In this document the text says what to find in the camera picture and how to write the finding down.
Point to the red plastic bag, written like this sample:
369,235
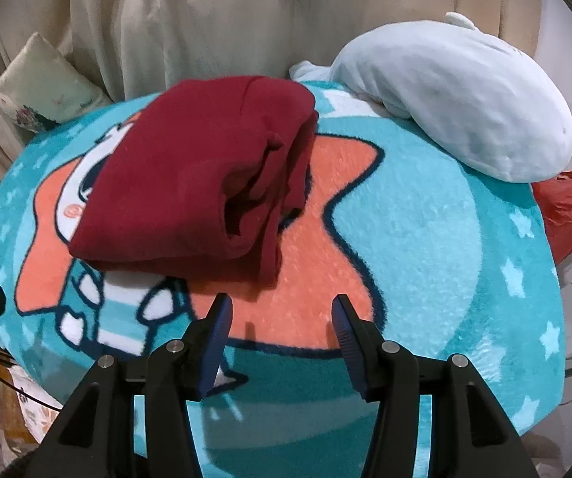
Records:
565,199

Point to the floral patterned cloth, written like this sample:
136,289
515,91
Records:
11,423

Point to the dark red sweater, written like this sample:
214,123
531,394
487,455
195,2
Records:
191,169

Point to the floral printed pillow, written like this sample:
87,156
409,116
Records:
41,84

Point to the beige curtain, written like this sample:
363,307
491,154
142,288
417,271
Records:
216,20

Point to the light blue plush toy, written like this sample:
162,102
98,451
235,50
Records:
465,99

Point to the blue star printed blanket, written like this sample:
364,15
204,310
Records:
440,259

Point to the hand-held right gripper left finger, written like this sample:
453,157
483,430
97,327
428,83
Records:
216,343

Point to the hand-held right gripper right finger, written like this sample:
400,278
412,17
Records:
348,353

